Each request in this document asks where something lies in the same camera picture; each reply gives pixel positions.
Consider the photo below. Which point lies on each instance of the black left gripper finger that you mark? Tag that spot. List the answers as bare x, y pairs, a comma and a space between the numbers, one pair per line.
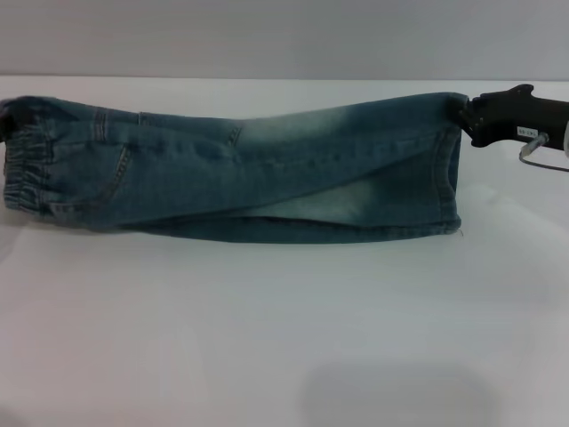
8, 122

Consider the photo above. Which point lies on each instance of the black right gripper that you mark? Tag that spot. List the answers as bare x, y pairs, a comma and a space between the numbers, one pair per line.
511, 115

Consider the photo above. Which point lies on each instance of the blue denim shorts with cartoon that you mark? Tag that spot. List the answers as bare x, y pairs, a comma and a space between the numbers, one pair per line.
222, 178

